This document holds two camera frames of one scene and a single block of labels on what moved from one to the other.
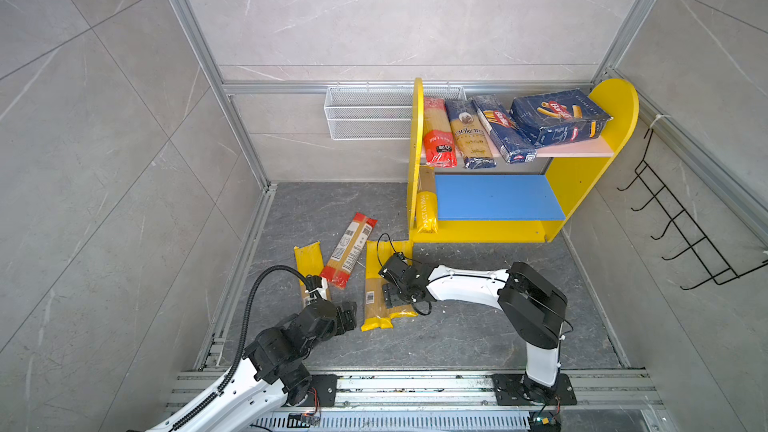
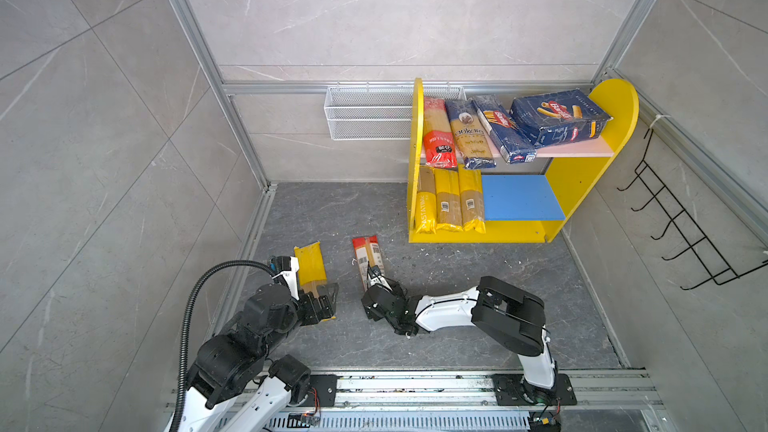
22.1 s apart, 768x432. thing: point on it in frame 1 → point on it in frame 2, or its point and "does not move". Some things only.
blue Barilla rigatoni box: x=557 y=116 does not move
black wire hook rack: x=708 y=254 does not move
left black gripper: x=343 y=326 → x=327 y=304
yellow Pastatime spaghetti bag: x=426 y=201 does not move
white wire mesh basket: x=377 y=113 does not move
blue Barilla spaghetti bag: x=515 y=146 does not move
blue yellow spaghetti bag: x=471 y=140 does not move
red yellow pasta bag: x=438 y=134 does not move
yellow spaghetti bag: x=377 y=313 → x=448 y=200
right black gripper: x=388 y=295 → x=396 y=293
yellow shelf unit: x=518 y=208 does not move
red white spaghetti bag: x=347 y=250 → x=367 y=251
